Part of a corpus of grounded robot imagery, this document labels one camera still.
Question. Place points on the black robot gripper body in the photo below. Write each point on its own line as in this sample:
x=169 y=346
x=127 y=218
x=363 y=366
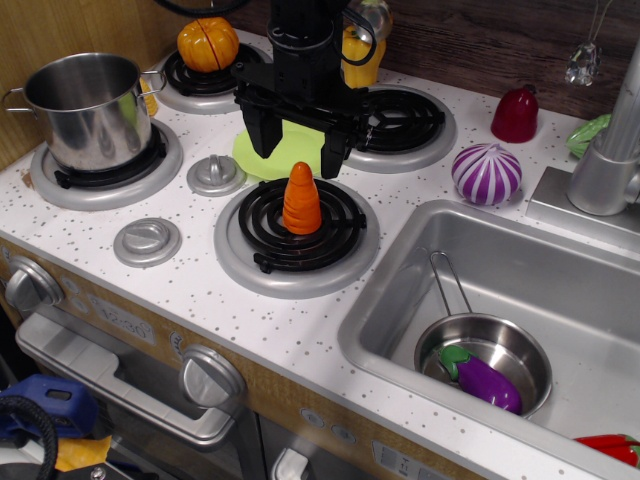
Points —
x=303 y=84

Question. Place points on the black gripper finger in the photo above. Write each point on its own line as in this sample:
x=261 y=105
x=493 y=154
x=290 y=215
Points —
x=336 y=147
x=264 y=129

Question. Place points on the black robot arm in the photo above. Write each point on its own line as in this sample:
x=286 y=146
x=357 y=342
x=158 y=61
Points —
x=315 y=10

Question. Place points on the light green plate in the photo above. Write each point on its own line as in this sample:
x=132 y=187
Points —
x=298 y=144

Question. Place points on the orange toy carrot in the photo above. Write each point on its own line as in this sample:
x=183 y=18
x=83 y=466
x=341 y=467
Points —
x=301 y=211

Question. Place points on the silver stove knob upper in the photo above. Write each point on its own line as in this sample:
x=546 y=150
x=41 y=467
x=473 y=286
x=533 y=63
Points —
x=215 y=175

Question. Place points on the silver stove knob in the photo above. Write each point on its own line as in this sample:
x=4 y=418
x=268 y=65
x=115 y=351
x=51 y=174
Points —
x=147 y=242
x=215 y=175

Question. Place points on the yellow toy bell pepper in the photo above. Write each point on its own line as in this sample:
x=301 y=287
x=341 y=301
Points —
x=355 y=49

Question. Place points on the back left black burner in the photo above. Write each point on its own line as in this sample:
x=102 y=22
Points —
x=193 y=92

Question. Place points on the black burner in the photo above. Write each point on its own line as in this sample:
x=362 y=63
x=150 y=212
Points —
x=193 y=92
x=257 y=252
x=98 y=191
x=408 y=130

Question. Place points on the back right black burner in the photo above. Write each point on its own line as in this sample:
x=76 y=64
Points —
x=408 y=130

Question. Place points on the orange toy pumpkin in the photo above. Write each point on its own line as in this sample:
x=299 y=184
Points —
x=209 y=44

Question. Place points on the yellow toy corn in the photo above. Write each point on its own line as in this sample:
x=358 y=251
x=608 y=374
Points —
x=149 y=98

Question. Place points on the front right black burner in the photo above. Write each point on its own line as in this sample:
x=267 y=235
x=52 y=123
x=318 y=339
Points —
x=257 y=252

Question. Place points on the silver toy sink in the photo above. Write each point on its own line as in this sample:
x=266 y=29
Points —
x=579 y=302

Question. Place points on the front left black burner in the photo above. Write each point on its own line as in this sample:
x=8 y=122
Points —
x=98 y=191

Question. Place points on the purple striped toy onion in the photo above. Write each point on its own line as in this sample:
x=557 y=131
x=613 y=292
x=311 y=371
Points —
x=486 y=174

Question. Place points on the silver stove knob lower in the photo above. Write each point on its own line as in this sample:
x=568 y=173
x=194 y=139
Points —
x=147 y=242

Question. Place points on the stainless steel pot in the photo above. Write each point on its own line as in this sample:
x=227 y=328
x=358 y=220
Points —
x=90 y=108

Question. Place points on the dark red toy pepper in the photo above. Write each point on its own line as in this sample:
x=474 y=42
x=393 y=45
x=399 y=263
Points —
x=516 y=117

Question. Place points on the green toy vegetable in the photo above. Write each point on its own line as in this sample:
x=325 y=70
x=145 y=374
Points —
x=579 y=140

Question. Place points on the silver oven dial right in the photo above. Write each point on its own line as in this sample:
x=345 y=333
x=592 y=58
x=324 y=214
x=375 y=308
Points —
x=209 y=381

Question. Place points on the silver oven dial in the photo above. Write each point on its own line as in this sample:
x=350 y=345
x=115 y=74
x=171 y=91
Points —
x=209 y=381
x=31 y=286

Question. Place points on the small steel saucepan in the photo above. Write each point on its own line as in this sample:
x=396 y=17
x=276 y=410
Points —
x=500 y=343

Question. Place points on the clear crystal pendant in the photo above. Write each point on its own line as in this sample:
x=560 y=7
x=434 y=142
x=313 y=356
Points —
x=583 y=65

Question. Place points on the silver toy faucet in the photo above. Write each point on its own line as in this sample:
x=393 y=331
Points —
x=600 y=198

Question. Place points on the purple toy eggplant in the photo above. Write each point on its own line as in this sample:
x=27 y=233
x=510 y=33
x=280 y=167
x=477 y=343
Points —
x=477 y=378

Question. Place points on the silver oven dial left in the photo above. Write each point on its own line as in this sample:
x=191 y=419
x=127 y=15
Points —
x=31 y=286

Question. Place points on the blue tool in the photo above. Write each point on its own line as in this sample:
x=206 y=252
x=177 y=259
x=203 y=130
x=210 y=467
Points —
x=67 y=403

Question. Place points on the yellow cloth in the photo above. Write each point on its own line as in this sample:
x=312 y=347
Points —
x=79 y=453

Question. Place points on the red toy chili pepper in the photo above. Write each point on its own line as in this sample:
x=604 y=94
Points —
x=618 y=446

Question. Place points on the silver oven door handle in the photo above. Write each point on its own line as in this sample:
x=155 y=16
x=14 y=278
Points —
x=142 y=392

